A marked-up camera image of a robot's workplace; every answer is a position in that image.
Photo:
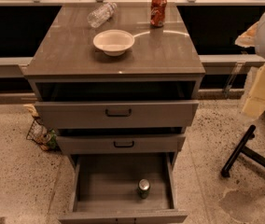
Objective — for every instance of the grey drawer cabinet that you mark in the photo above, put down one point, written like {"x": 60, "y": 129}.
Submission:
{"x": 119, "y": 98}

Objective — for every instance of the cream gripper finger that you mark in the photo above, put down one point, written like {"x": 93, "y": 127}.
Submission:
{"x": 247, "y": 38}
{"x": 254, "y": 105}

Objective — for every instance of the grey middle drawer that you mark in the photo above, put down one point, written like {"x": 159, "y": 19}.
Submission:
{"x": 120, "y": 144}

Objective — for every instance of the black chair base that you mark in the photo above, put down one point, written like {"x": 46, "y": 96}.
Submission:
{"x": 243, "y": 149}

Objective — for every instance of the grey drawer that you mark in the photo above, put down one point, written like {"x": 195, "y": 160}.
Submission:
{"x": 105, "y": 190}
{"x": 120, "y": 144}
{"x": 109, "y": 115}

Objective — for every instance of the white bowl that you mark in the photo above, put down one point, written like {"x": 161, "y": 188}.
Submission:
{"x": 113, "y": 42}

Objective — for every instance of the clear plastic bottle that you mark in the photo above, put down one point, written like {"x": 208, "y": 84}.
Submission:
{"x": 101, "y": 14}

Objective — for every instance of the wire basket with items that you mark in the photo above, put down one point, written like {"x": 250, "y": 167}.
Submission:
{"x": 40, "y": 135}

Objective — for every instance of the green soda can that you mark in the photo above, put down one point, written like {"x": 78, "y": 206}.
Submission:
{"x": 143, "y": 188}

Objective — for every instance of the grey bottom drawer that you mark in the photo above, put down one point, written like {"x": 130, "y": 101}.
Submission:
{"x": 105, "y": 190}

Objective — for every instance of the red soda can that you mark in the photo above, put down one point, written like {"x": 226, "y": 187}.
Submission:
{"x": 157, "y": 14}

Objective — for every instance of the grey top drawer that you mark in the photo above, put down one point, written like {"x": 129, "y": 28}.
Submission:
{"x": 109, "y": 115}

